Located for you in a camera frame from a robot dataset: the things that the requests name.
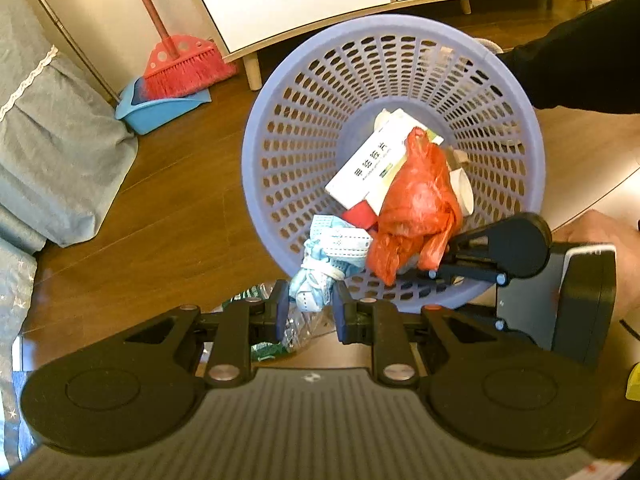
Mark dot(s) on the blue face mask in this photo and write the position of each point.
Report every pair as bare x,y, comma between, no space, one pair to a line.
330,245

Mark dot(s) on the person's right hand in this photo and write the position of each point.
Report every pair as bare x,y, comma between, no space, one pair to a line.
600,227

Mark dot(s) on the yellow object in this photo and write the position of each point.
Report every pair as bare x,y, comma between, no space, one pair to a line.
634,382

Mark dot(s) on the clear plastic water bottle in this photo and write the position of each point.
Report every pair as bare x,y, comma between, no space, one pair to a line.
305,327

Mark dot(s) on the white green medicine box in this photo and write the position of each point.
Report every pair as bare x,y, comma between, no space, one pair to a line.
365,165

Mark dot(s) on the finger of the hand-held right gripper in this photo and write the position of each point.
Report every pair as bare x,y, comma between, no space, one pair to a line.
470,275

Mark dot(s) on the red broom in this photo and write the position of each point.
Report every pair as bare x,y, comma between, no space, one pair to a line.
180,67

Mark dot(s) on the small orange plastic bag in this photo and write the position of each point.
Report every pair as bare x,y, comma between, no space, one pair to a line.
360,215

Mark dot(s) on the person's right beige slipper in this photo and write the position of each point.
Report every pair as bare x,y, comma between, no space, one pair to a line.
490,46

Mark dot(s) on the blue starry bedsheet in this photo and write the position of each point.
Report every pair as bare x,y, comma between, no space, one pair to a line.
15,310

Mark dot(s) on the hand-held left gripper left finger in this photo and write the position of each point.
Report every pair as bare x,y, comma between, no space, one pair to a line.
282,310

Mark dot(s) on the grey-blue lace-trimmed bed skirt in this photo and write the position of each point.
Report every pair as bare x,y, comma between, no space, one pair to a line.
55,135

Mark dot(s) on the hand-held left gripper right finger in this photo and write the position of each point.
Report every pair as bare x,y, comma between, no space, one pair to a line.
340,312

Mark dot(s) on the person's right leg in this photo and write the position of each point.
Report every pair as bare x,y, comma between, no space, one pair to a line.
590,60

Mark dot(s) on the blue dustpan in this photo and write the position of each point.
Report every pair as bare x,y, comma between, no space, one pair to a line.
155,112

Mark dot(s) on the large orange plastic bag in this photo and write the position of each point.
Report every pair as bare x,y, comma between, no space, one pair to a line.
415,200

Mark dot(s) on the lavender plastic mesh basket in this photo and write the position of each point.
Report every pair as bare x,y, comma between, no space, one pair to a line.
380,24

